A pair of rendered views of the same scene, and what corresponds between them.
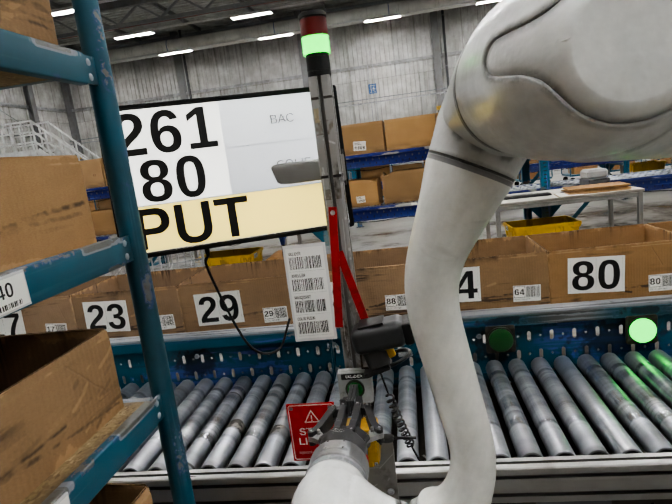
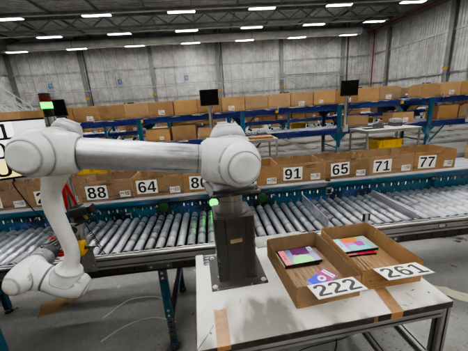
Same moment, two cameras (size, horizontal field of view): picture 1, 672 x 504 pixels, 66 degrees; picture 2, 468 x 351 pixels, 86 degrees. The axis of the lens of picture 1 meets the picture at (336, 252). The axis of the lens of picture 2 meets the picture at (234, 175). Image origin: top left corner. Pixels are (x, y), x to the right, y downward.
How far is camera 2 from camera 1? 0.76 m
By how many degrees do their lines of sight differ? 14
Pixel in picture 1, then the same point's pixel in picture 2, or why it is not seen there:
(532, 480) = (143, 257)
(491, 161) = not seen: hidden behind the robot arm
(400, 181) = (180, 130)
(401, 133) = (181, 107)
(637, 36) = (20, 157)
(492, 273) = (161, 182)
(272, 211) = not seen: hidden behind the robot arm
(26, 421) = not seen: outside the picture
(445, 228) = (45, 184)
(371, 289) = (113, 188)
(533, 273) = (177, 182)
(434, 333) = (48, 214)
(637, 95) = (24, 169)
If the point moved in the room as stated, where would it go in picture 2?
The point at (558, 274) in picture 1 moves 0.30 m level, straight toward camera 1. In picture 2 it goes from (186, 182) to (170, 196)
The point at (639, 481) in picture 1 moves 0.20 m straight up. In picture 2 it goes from (178, 255) to (174, 224)
